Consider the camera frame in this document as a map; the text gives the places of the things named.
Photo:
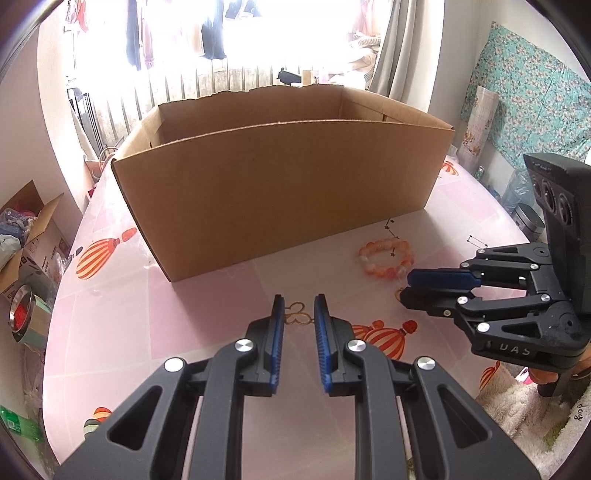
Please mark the pile of folded bedding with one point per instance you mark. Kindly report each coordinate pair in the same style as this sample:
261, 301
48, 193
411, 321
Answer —
364, 50

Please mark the bundle of blue clothes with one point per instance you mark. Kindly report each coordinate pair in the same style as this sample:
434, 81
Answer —
16, 221

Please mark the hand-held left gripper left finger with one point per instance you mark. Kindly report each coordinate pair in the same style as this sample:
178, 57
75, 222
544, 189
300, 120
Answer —
278, 337

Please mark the person's right hand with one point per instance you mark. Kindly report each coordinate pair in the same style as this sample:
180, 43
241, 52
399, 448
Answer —
542, 376

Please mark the balcony railing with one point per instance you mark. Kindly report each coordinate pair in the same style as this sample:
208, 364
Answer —
138, 92

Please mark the red paper bag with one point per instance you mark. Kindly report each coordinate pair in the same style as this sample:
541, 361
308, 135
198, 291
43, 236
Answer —
99, 171

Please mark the grey metal cylinder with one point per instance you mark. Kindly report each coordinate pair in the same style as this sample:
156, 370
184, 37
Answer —
528, 224

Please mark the green fuzzy cloth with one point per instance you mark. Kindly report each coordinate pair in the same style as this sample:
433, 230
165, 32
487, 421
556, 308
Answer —
561, 438

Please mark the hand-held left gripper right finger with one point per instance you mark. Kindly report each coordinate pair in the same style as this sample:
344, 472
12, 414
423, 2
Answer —
322, 341

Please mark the metal bowl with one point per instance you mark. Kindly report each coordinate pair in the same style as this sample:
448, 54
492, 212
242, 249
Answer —
19, 314

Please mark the green plastic bottle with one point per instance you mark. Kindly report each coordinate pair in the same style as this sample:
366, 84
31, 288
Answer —
18, 427

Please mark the white fleece garment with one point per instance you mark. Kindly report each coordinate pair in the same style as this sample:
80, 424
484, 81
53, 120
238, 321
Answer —
512, 401

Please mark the teal floral wall cloth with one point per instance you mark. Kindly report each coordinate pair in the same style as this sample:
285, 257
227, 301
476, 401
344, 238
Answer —
531, 92

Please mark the white plastic bag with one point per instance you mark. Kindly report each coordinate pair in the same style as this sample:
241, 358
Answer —
8, 251

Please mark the grey curtain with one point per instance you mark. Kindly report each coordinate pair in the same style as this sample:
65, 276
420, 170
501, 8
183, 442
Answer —
406, 55

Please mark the white floral paper roll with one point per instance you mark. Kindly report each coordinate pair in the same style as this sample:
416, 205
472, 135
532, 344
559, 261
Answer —
478, 129

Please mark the large brown cardboard box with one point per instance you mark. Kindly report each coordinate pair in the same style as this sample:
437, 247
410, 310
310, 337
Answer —
277, 194

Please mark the open printed cardboard box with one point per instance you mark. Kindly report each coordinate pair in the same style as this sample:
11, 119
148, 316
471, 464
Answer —
41, 258

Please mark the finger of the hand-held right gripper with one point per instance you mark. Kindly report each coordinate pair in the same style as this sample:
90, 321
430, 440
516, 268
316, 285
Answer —
438, 278
434, 302

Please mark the clear plastic bag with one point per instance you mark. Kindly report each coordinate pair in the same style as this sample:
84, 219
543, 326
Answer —
57, 267

